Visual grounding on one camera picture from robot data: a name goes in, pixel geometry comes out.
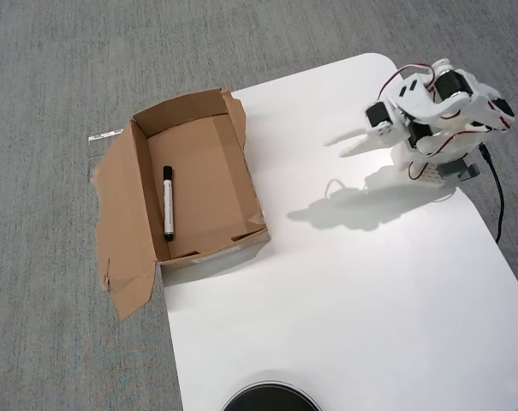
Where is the white marker pen black cap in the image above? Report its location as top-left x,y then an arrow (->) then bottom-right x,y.
161,165 -> 177,243

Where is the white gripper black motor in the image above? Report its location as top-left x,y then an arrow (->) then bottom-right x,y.
324,100 -> 410,158

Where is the open brown cardboard box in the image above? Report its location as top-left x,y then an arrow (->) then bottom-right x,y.
89,85 -> 271,321

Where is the black power cable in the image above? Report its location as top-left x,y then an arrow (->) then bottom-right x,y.
479,144 -> 506,245

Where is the grey table clamp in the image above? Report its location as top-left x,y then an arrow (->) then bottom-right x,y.
438,158 -> 481,183

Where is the black round disc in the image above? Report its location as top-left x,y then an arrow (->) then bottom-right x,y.
220,371 -> 322,411

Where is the clear tape strip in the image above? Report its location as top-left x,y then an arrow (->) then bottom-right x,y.
87,128 -> 126,162

